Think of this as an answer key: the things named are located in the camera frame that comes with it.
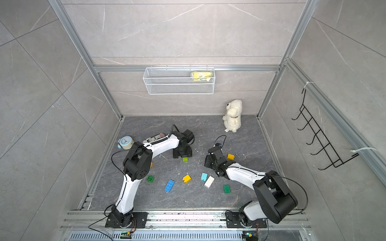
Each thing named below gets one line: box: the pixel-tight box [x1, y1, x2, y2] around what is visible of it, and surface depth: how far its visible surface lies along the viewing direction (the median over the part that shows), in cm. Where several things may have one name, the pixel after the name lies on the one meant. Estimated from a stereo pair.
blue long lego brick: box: [163, 179, 176, 193], surface depth 85 cm
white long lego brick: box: [204, 175, 216, 189], surface depth 87 cm
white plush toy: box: [222, 98, 243, 133], surface depth 106 cm
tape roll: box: [116, 135, 135, 151], surface depth 102 cm
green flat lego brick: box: [223, 184, 231, 194], surface depth 85 cm
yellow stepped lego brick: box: [182, 174, 192, 184], surface depth 88 cm
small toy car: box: [142, 132, 166, 144], surface depth 105 cm
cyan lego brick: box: [201, 172, 209, 182], surface depth 89 cm
